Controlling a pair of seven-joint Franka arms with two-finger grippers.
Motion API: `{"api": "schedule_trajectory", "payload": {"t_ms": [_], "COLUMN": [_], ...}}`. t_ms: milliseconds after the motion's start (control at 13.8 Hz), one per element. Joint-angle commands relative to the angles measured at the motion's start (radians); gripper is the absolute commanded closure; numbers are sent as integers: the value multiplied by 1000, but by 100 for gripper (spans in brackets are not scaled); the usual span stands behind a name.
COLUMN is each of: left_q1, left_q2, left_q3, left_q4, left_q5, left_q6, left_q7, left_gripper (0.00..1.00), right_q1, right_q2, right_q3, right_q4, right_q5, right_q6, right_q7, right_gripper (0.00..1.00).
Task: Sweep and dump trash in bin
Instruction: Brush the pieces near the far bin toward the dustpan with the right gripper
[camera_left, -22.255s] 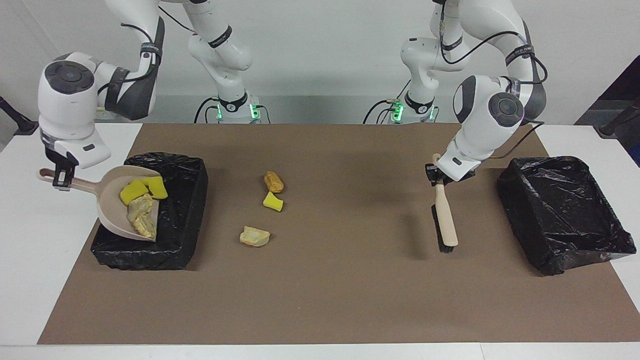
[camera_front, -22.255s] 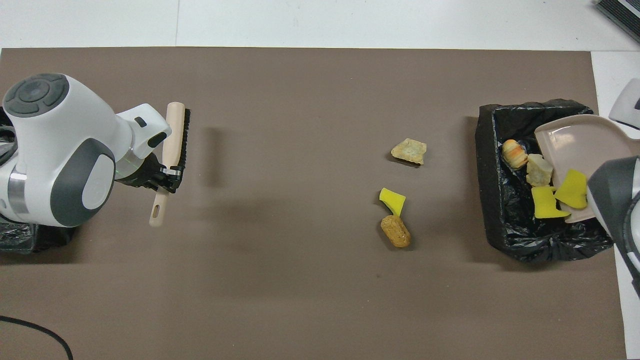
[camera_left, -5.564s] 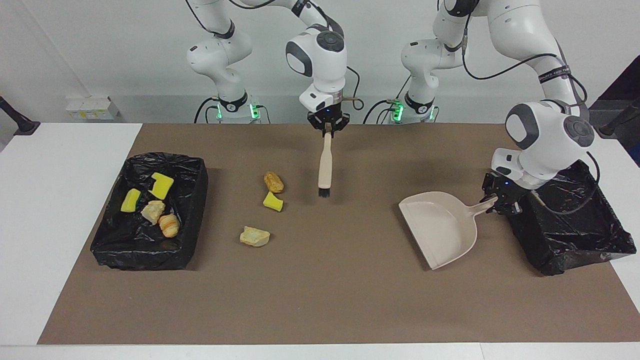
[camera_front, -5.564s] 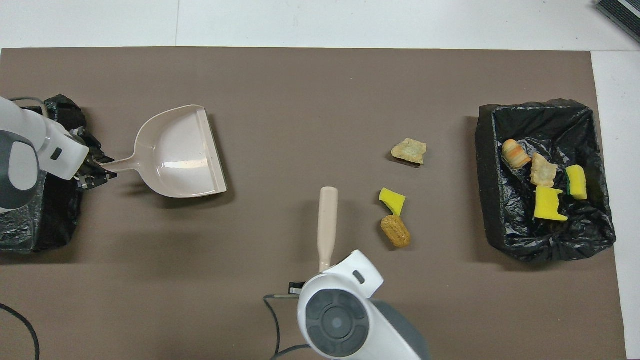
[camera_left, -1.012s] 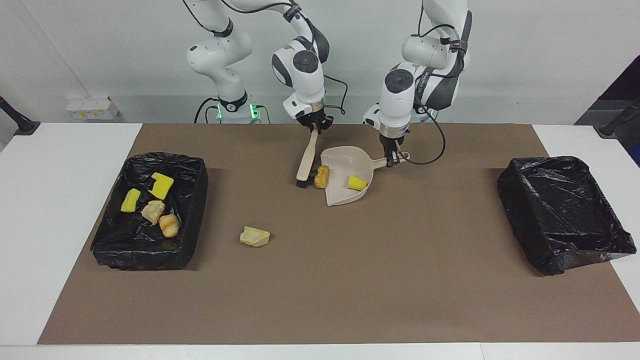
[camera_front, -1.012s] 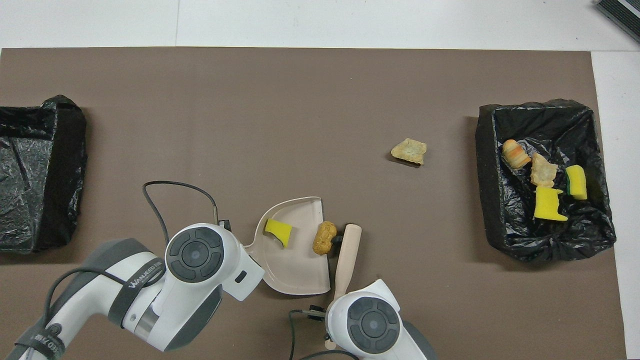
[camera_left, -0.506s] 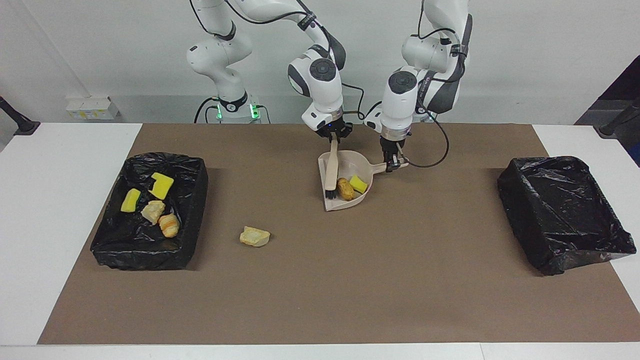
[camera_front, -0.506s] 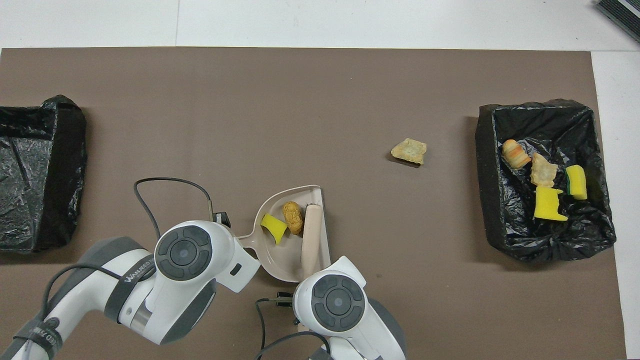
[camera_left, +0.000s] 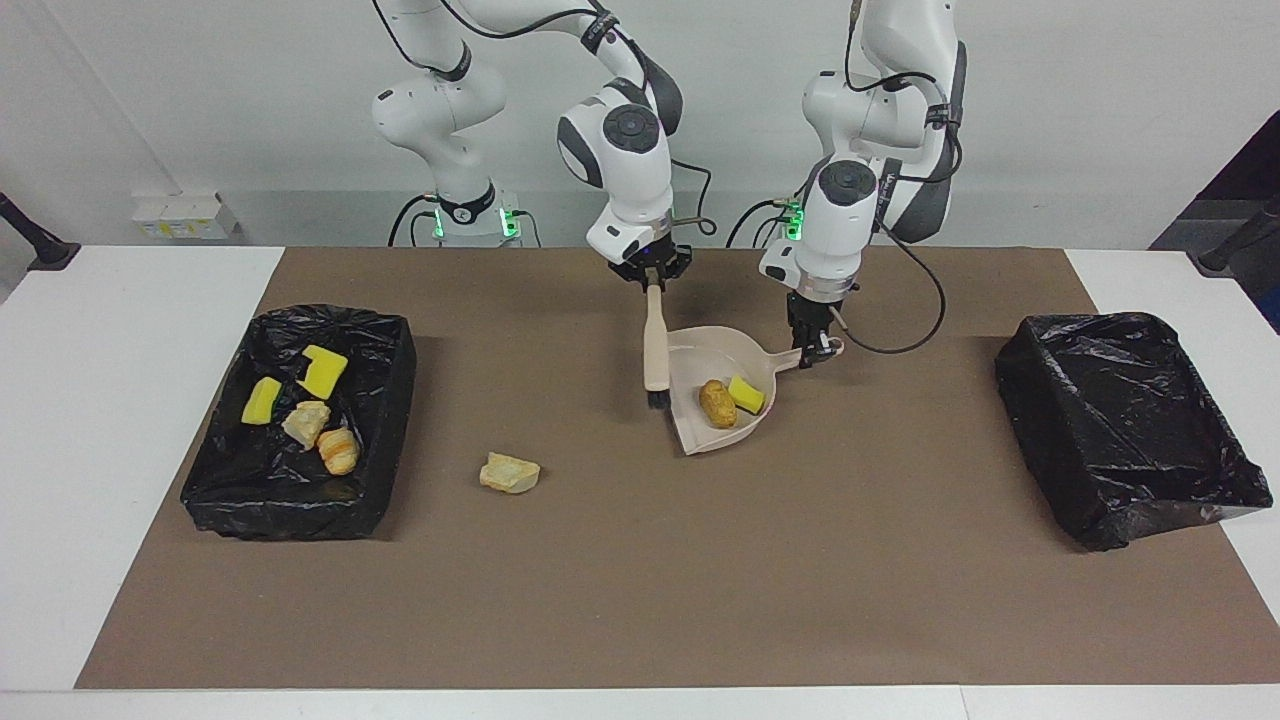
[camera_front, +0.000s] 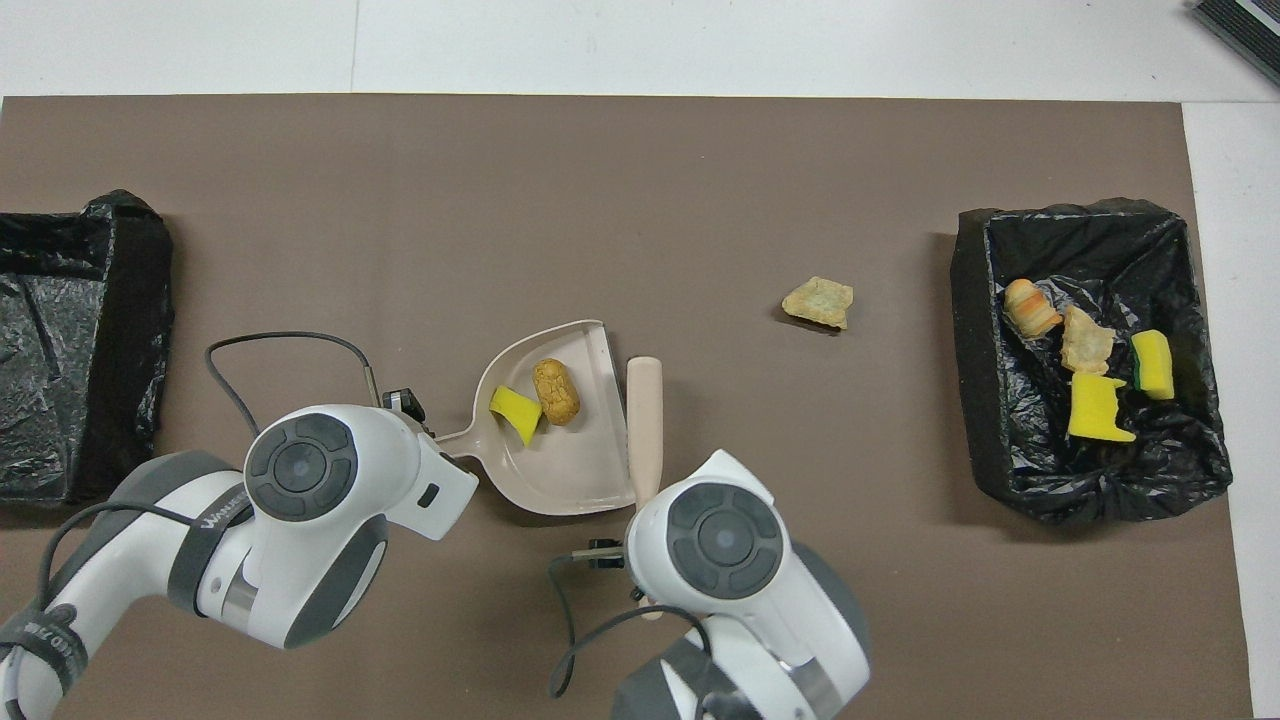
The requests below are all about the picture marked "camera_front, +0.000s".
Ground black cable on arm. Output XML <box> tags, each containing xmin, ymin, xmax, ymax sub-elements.
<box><xmin>0</xmin><ymin>331</ymin><xmax>383</xmax><ymax>720</ymax></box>
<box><xmin>547</xmin><ymin>548</ymin><xmax>713</xmax><ymax>699</ymax></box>

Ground pale bread chunk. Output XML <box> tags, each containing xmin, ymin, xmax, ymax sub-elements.
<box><xmin>1060</xmin><ymin>306</ymin><xmax>1116</xmax><ymax>376</ymax></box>
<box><xmin>781</xmin><ymin>276</ymin><xmax>855</xmax><ymax>331</ymax></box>

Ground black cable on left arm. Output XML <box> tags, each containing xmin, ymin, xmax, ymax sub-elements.
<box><xmin>0</xmin><ymin>331</ymin><xmax>383</xmax><ymax>720</ymax></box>

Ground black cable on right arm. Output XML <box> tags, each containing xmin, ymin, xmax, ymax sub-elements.
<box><xmin>547</xmin><ymin>548</ymin><xmax>713</xmax><ymax>699</ymax></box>

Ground bin lined with black bag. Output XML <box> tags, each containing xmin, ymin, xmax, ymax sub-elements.
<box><xmin>0</xmin><ymin>189</ymin><xmax>175</xmax><ymax>506</ymax></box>
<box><xmin>951</xmin><ymin>198</ymin><xmax>1234</xmax><ymax>527</ymax></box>

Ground brown oval bread roll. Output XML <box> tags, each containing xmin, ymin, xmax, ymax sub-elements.
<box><xmin>531</xmin><ymin>358</ymin><xmax>582</xmax><ymax>428</ymax></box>

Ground dark grey ridged device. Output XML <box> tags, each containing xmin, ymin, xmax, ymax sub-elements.
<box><xmin>1188</xmin><ymin>0</ymin><xmax>1280</xmax><ymax>89</ymax></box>

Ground brown table mat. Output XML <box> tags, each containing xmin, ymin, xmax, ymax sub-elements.
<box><xmin>0</xmin><ymin>94</ymin><xmax>1256</xmax><ymax>720</ymax></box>

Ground beige hand brush black bristles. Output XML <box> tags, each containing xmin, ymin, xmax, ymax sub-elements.
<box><xmin>625</xmin><ymin>355</ymin><xmax>666</xmax><ymax>621</ymax></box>

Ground beige plastic dustpan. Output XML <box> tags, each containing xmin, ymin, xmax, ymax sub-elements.
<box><xmin>434</xmin><ymin>319</ymin><xmax>638</xmax><ymax>518</ymax></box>

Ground large yellow sponge piece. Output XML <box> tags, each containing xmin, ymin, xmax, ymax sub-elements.
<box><xmin>1067</xmin><ymin>372</ymin><xmax>1137</xmax><ymax>443</ymax></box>

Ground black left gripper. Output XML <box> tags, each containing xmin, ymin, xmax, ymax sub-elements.
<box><xmin>380</xmin><ymin>387</ymin><xmax>437</xmax><ymax>441</ymax></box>

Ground green and yellow sponge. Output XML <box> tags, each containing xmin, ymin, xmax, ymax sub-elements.
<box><xmin>1131</xmin><ymin>329</ymin><xmax>1177</xmax><ymax>401</ymax></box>

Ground small yellow sponge piece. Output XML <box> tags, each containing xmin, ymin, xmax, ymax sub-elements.
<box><xmin>488</xmin><ymin>384</ymin><xmax>544</xmax><ymax>448</ymax></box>

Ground striped orange croissant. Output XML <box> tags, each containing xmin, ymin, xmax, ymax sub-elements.
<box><xmin>1003</xmin><ymin>278</ymin><xmax>1063</xmax><ymax>339</ymax></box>

